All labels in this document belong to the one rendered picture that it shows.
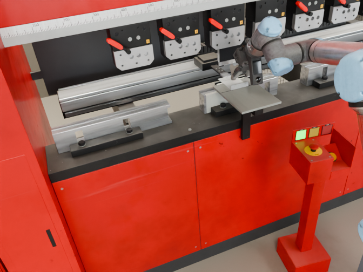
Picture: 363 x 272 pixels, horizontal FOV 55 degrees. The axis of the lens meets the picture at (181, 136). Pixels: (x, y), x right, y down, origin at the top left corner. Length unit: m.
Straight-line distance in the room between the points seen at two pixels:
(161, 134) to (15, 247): 0.71
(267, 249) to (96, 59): 1.43
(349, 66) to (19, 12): 0.99
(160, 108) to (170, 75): 0.31
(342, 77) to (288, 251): 1.26
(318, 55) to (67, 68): 1.23
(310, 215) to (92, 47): 1.37
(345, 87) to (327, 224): 1.52
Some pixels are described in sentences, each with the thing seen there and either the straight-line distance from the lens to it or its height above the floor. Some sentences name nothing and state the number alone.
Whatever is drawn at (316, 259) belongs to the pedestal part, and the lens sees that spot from 2.01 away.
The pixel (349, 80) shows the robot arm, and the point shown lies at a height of 1.32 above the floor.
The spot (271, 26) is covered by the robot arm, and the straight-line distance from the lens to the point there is 1.25.
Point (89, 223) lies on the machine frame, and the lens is 1.61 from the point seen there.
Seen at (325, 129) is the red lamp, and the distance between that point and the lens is 1.66.
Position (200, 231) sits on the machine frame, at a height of 0.25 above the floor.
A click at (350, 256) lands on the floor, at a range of 2.23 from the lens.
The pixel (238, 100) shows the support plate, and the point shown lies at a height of 1.00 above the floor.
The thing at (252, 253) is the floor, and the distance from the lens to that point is 2.13.
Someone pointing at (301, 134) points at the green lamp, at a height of 0.81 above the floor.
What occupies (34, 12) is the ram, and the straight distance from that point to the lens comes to 1.28.
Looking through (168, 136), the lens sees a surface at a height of 0.87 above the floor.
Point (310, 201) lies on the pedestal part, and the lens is 1.75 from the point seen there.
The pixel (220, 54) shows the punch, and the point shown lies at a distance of 1.54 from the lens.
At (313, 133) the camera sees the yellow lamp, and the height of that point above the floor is 0.81.
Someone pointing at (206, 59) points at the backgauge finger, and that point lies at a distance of 1.77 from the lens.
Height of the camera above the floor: 1.69
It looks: 34 degrees down
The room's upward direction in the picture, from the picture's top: 5 degrees counter-clockwise
